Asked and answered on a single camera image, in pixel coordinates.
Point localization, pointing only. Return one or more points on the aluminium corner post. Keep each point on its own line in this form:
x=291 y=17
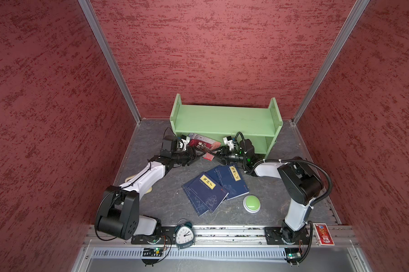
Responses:
x=342 y=37
x=96 y=28

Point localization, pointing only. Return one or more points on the circuit board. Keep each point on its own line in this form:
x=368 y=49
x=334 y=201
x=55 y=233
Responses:
x=293 y=256
x=151 y=256

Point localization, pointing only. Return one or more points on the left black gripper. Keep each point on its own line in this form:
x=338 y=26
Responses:
x=191 y=156

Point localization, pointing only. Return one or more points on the pink illustrated book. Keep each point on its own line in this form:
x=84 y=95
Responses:
x=202 y=143

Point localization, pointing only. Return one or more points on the teal alarm clock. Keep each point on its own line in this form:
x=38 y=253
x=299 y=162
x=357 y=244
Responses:
x=184 y=234

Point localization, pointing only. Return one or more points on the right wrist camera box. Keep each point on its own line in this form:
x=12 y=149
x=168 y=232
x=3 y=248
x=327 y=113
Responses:
x=229 y=142

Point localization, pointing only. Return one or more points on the right circuit board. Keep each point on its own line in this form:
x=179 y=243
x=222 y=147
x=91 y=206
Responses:
x=293 y=256

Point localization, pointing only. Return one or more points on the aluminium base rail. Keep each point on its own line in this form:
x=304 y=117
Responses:
x=220 y=243

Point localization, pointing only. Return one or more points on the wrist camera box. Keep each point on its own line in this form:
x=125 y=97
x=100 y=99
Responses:
x=229 y=142
x=175 y=144

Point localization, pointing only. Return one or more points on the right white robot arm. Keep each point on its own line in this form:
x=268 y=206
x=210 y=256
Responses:
x=306 y=183

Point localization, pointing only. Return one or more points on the green wooden shelf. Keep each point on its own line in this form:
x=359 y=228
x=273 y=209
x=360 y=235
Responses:
x=260 y=125

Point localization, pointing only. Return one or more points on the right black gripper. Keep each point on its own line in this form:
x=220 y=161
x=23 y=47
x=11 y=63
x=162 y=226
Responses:
x=225 y=155

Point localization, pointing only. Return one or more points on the right aluminium corner post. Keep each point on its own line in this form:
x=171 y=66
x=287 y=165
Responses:
x=342 y=37

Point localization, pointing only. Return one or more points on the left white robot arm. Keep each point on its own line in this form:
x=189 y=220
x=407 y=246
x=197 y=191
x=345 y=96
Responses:
x=118 y=214

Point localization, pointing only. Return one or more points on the blue book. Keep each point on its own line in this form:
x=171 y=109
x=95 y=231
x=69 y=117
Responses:
x=208 y=191
x=230 y=179
x=198 y=205

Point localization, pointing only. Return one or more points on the left circuit board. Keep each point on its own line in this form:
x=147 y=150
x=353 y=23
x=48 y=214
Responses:
x=151 y=256

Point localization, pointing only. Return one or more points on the left aluminium corner post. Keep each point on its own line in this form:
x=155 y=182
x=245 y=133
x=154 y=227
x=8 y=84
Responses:
x=96 y=28

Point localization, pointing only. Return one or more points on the green push button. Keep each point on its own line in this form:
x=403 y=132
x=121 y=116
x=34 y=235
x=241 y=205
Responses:
x=251 y=204

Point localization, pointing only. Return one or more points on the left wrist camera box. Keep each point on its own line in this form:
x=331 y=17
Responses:
x=175 y=144

